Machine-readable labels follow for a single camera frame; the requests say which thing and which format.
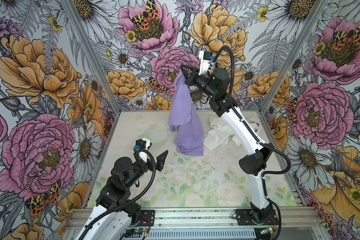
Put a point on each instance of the purple cloth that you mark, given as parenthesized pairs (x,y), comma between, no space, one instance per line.
(184,120)

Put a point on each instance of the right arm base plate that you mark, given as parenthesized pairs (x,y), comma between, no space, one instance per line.
(246,217)

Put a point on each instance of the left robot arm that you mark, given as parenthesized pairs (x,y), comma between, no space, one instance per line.
(114,212)

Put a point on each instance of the white cloth pile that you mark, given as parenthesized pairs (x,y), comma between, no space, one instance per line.
(220,134)

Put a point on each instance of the right green circuit board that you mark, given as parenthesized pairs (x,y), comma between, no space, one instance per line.
(267,231)

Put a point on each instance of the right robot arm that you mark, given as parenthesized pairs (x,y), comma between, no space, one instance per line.
(258,151)

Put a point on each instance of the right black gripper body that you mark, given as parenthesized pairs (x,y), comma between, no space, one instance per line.
(203,82)

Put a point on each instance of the left green circuit board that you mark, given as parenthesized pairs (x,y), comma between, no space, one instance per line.
(137,233)

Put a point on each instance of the green circuit board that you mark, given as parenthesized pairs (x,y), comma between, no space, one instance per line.
(137,233)
(267,231)

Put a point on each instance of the aluminium corner post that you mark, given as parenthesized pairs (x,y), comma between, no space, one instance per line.
(84,39)
(308,26)

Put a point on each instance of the right aluminium corner post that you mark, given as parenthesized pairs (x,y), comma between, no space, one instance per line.
(308,26)

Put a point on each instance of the aluminium front rail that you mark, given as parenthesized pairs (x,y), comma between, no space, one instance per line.
(166,218)

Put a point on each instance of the left aluminium corner post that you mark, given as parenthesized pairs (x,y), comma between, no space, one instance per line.
(84,39)

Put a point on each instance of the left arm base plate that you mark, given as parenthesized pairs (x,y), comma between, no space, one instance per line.
(143,218)

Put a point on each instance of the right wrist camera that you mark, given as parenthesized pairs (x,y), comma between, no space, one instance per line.
(207,64)

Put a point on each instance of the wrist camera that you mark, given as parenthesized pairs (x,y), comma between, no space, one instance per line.
(207,64)
(143,143)

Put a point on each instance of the white slotted cable duct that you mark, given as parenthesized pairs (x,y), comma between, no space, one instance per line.
(202,234)

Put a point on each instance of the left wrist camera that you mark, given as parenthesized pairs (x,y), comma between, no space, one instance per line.
(143,143)

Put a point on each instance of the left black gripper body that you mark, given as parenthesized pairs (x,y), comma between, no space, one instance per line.
(143,166)

